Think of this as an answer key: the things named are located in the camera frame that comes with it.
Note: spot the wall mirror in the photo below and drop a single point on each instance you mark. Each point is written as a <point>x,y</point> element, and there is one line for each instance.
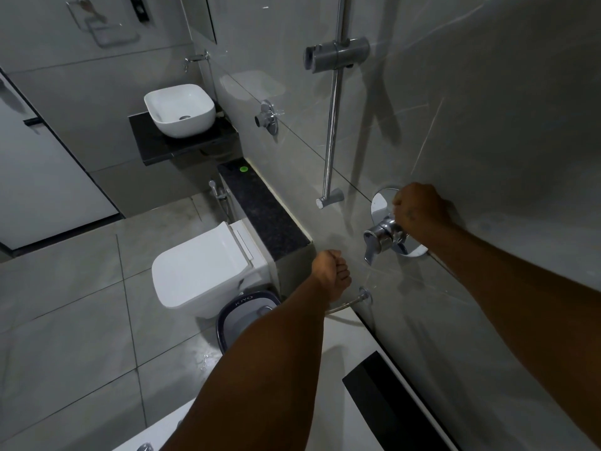
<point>199,14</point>

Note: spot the black bathtub panel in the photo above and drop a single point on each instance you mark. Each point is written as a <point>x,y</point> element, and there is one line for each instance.
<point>389,408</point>

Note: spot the small chrome wall tap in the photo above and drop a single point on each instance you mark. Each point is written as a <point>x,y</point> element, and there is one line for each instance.
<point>267,117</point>

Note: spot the white door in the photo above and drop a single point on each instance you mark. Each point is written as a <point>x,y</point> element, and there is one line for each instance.
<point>42,192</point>

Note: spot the chrome basin tap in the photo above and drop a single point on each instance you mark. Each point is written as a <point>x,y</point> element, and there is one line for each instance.
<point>196,58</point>

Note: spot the black granite basin shelf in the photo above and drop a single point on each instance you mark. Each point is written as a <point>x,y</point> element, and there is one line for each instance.
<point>159,147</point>

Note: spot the person's right forearm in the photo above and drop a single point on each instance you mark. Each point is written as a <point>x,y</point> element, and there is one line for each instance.
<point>526,300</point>

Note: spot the chrome shower rail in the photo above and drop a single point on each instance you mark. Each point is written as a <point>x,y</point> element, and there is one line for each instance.
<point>334,136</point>

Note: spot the white bathtub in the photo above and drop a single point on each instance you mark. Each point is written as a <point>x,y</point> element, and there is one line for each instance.
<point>345,338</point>

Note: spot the black wall plate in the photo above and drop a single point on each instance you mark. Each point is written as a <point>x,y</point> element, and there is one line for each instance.
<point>140,6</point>

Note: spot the person's left forearm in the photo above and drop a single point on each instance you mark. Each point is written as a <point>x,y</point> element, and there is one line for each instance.
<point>272,371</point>

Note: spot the white toilet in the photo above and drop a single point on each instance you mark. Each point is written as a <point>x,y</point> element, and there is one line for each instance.
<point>206,267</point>

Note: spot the black granite ledge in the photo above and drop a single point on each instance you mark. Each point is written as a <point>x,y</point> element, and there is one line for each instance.
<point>265,208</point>

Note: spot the grey plastic bucket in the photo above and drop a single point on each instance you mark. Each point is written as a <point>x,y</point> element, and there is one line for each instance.
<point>235,319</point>

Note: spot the person's right hand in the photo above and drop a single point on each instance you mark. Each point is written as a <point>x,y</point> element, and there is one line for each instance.
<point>422,211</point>

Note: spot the chrome shower mixer valve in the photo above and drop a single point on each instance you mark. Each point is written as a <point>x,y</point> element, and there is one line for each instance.
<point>381,235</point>

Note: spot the white ceramic basin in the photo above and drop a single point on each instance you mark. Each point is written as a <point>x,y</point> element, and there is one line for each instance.
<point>179,110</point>

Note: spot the chrome toilet hand sprayer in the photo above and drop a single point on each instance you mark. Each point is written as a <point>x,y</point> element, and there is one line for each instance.
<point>219,190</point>

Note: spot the person's left hand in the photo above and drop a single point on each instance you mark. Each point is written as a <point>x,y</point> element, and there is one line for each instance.
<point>331,272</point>

